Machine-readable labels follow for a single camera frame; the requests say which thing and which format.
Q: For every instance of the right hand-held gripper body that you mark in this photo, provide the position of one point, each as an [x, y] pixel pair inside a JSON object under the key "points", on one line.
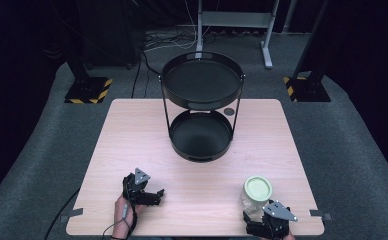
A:
{"points": [[274, 220]]}

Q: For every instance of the grey tape strip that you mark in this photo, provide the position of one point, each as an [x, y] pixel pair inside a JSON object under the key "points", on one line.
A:
{"points": [[320, 214], [72, 215]]}

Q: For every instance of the black two-tier round rack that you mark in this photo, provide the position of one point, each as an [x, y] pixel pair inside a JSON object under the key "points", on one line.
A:
{"points": [[200, 83]]}

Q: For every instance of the grey metal stand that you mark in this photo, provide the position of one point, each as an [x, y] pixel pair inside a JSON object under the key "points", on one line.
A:
{"points": [[235, 18]]}

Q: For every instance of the dark round table grommet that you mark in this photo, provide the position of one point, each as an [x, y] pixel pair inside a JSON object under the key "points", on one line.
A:
{"points": [[229, 111]]}

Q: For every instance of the glass jar with green lid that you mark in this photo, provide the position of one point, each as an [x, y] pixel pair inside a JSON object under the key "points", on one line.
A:
{"points": [[258, 190]]}

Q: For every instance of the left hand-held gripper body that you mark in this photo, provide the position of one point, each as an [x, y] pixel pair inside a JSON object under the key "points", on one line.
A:
{"points": [[134, 190]]}

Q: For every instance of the black stand with striped base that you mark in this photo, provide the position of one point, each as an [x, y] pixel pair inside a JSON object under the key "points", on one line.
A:
{"points": [[88, 90], [307, 88]]}

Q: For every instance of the person's right hand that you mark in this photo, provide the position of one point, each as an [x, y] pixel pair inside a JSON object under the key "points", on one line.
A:
{"points": [[288, 236]]}

